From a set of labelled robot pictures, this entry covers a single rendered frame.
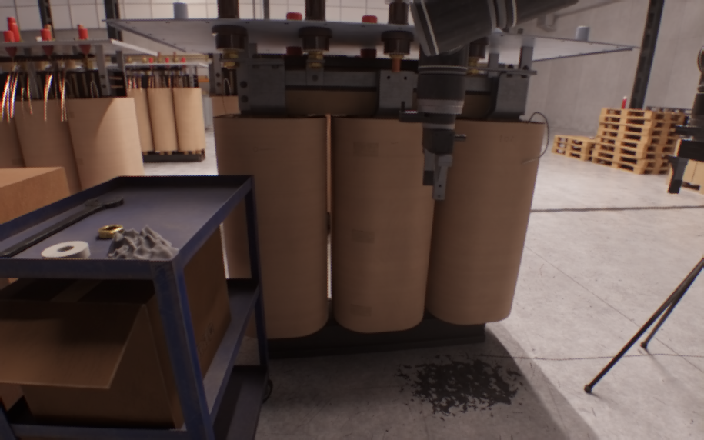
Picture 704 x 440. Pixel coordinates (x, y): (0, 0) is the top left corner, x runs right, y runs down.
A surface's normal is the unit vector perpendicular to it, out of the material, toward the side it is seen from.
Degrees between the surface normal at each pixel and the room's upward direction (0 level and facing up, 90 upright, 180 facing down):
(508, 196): 90
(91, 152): 90
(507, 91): 90
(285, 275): 90
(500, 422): 0
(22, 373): 26
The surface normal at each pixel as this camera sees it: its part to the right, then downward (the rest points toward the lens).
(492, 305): 0.13, 0.33
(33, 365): 0.03, -0.70
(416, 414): 0.02, -0.95
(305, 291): 0.46, 0.30
